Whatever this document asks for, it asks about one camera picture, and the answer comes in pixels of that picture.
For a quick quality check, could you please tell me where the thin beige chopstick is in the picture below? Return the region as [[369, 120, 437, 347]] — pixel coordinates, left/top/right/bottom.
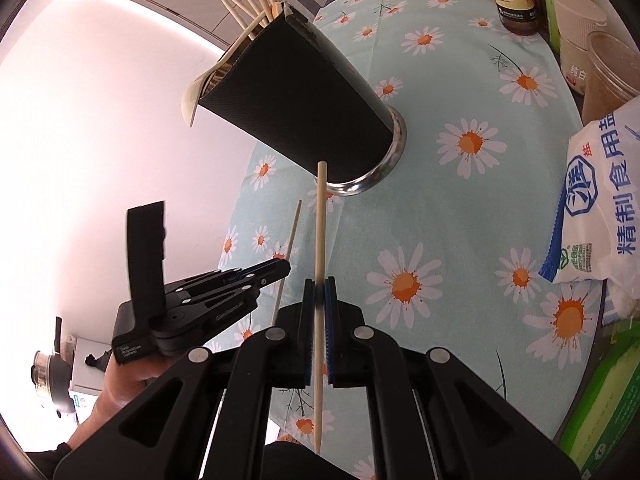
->
[[271, 200, 303, 325]]

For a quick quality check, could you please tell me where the person's left hand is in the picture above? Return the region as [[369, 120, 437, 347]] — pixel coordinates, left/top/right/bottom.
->
[[67, 353, 178, 450]]

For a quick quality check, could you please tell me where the floral light blue tablecloth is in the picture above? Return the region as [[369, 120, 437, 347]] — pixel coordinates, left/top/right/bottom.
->
[[204, 0, 586, 480]]

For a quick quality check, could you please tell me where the black utensil holder cup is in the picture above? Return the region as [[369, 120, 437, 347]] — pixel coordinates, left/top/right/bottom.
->
[[198, 6, 407, 196]]

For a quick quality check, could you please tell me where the white salt bag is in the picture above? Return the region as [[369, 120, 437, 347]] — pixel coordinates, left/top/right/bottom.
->
[[539, 98, 639, 316]]

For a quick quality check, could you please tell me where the green package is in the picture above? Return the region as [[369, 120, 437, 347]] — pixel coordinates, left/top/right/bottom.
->
[[559, 320, 639, 479]]

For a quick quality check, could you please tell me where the chopstick in cup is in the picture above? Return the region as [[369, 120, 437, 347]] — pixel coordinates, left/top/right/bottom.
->
[[220, 0, 262, 30]]

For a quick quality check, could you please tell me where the clear plastic spice jar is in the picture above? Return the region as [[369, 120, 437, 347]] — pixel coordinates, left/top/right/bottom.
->
[[582, 32, 639, 125]]

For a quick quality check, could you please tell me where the beige lidded spice jar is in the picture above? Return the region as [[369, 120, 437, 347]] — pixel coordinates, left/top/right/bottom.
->
[[553, 0, 608, 94]]

